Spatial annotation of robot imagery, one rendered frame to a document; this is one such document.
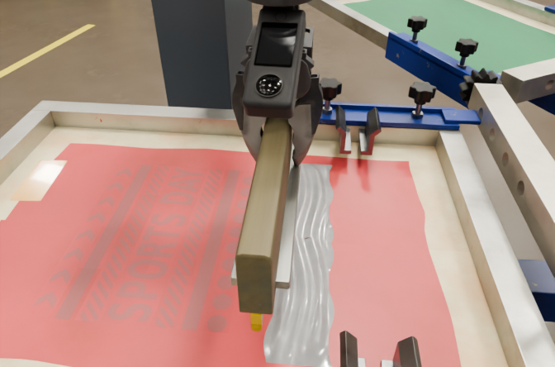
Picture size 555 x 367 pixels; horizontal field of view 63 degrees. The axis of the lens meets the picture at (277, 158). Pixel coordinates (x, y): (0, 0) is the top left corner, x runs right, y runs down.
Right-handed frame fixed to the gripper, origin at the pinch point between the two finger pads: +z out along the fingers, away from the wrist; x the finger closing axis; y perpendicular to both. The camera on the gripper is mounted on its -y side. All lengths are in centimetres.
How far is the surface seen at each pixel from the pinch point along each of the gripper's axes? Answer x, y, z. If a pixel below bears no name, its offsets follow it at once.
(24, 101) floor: 185, 199, 110
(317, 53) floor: -3, 296, 110
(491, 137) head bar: -33.2, 20.9, 8.5
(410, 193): -19.8, 11.7, 13.6
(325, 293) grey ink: -6.8, -8.9, 13.3
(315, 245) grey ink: -5.2, -1.7, 12.8
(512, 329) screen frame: -26.1, -14.0, 10.1
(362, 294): -11.3, -8.4, 13.6
